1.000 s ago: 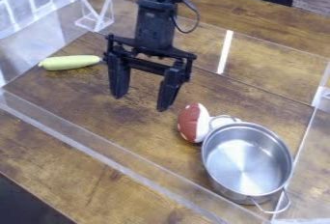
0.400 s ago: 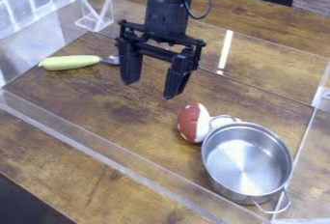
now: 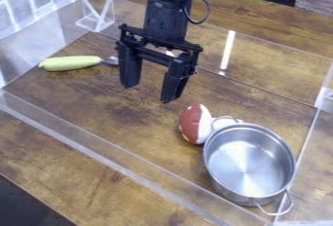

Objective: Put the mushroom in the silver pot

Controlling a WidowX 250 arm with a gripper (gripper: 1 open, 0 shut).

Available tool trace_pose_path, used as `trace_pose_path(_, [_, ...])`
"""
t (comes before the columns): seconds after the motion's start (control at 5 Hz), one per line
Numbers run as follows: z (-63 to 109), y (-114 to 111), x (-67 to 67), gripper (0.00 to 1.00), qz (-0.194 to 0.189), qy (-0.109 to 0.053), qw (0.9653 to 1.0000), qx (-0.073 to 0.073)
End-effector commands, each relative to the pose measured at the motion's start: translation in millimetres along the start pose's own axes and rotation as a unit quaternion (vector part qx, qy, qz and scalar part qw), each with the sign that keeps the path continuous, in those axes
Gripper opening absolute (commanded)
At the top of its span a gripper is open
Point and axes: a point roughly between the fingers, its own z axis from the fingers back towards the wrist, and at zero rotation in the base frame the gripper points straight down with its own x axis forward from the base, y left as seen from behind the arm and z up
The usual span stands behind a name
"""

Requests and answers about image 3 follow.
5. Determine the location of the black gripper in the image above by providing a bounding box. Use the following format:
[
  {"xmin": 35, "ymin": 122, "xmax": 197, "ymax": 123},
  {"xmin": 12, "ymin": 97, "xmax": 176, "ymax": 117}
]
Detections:
[{"xmin": 117, "ymin": 23, "xmax": 204, "ymax": 102}]

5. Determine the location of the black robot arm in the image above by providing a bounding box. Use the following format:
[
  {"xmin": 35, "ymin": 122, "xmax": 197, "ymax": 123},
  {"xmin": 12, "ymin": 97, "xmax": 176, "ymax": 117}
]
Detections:
[{"xmin": 117, "ymin": 0, "xmax": 208, "ymax": 102}]

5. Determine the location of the red white plush mushroom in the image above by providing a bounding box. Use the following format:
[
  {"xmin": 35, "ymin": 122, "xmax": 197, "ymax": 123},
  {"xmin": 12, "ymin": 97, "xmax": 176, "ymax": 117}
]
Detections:
[{"xmin": 178, "ymin": 103, "xmax": 243, "ymax": 144}]

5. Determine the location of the silver metal pot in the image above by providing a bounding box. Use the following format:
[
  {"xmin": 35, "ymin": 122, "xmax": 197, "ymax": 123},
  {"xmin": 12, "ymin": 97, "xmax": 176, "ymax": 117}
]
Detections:
[{"xmin": 204, "ymin": 116, "xmax": 297, "ymax": 216}]

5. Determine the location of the clear acrylic triangle bracket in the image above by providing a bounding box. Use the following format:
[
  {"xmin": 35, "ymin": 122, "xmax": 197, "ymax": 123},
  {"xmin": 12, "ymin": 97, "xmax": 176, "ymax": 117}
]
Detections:
[{"xmin": 75, "ymin": 0, "xmax": 117, "ymax": 32}]

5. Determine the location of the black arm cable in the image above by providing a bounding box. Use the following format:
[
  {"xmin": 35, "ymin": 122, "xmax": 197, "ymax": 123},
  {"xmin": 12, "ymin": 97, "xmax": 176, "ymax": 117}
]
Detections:
[{"xmin": 182, "ymin": 0, "xmax": 213, "ymax": 25}]

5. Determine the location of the green handled metal spoon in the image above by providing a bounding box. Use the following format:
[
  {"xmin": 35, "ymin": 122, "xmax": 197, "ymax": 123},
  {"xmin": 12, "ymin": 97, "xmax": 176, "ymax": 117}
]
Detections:
[{"xmin": 39, "ymin": 56, "xmax": 119, "ymax": 71}]

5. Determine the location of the clear acrylic enclosure wall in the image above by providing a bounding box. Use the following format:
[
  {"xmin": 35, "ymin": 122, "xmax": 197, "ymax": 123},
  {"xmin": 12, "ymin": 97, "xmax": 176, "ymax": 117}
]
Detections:
[{"xmin": 0, "ymin": 0, "xmax": 333, "ymax": 226}]

